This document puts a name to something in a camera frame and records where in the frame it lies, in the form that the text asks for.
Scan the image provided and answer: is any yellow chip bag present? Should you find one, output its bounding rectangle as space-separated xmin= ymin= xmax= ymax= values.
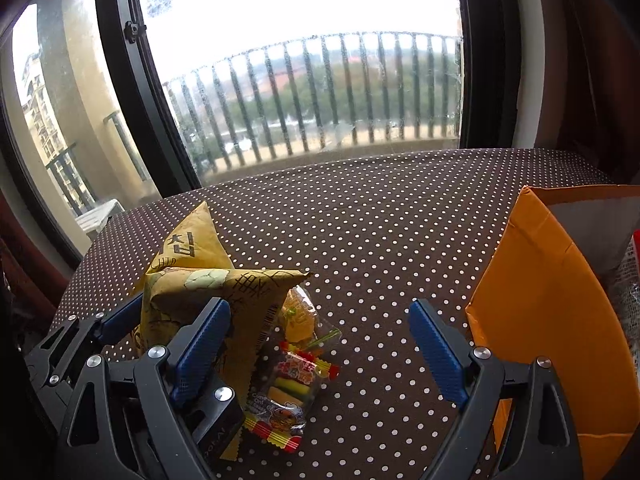
xmin=130 ymin=200 xmax=314 ymax=463

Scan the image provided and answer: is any colourful candy packet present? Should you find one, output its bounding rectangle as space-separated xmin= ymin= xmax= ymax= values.
xmin=243 ymin=342 xmax=341 ymax=454

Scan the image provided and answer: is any small yellow snack packet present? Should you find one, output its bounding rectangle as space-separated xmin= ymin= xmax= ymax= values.
xmin=278 ymin=285 xmax=342 ymax=356

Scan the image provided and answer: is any orange cardboard box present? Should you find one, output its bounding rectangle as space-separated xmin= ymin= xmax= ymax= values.
xmin=465 ymin=184 xmax=639 ymax=479

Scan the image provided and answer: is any white air conditioner unit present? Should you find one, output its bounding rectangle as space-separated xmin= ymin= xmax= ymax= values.
xmin=76 ymin=198 xmax=125 ymax=240

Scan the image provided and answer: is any brown polka dot tablecloth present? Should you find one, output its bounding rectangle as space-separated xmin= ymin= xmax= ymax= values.
xmin=56 ymin=150 xmax=605 ymax=479

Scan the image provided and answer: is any dark red curtain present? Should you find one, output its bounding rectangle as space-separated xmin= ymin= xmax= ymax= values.
xmin=538 ymin=0 xmax=639 ymax=183

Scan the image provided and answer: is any balcony railing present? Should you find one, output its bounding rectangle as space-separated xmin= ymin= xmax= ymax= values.
xmin=14 ymin=32 xmax=464 ymax=217

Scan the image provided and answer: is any black window frame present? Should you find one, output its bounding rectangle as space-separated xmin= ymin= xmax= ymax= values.
xmin=1 ymin=0 xmax=520 ymax=266

